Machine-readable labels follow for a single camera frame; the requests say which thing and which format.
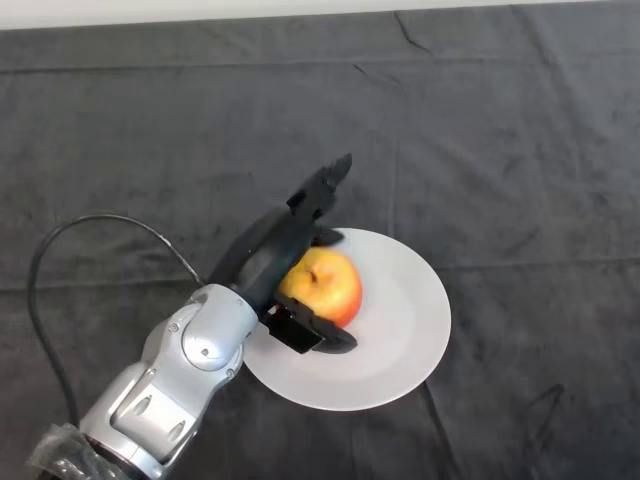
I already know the red yellow apple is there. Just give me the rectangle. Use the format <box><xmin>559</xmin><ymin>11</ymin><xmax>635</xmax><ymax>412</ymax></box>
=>
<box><xmin>277</xmin><ymin>248</ymin><xmax>364</xmax><ymax>329</ymax></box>

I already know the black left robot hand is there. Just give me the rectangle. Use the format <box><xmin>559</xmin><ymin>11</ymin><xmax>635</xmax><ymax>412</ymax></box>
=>
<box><xmin>206</xmin><ymin>152</ymin><xmax>359</xmax><ymax>356</ymax></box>

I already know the white round plate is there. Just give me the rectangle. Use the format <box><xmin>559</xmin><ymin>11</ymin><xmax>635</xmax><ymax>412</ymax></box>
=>
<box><xmin>241</xmin><ymin>227</ymin><xmax>453</xmax><ymax>413</ymax></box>

